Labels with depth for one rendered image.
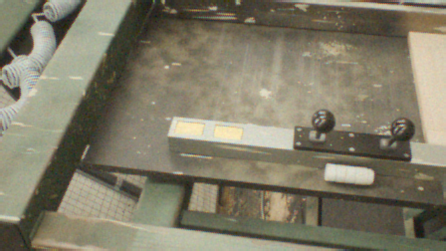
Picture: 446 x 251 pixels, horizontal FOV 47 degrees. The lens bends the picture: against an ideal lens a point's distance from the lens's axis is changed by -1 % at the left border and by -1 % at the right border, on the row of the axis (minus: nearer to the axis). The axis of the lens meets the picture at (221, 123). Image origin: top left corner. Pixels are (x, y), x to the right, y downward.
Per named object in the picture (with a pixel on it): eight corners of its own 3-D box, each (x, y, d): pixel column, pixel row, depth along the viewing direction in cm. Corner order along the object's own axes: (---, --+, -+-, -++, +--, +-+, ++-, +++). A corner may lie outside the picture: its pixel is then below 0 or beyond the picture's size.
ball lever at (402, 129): (396, 158, 89) (418, 139, 76) (373, 155, 89) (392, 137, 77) (397, 136, 90) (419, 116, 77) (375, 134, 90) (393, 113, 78)
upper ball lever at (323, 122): (326, 150, 90) (336, 131, 78) (304, 148, 91) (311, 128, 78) (328, 129, 91) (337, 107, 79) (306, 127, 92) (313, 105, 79)
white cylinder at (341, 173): (324, 183, 89) (370, 189, 88) (327, 172, 87) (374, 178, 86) (324, 170, 91) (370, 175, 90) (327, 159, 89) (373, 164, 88)
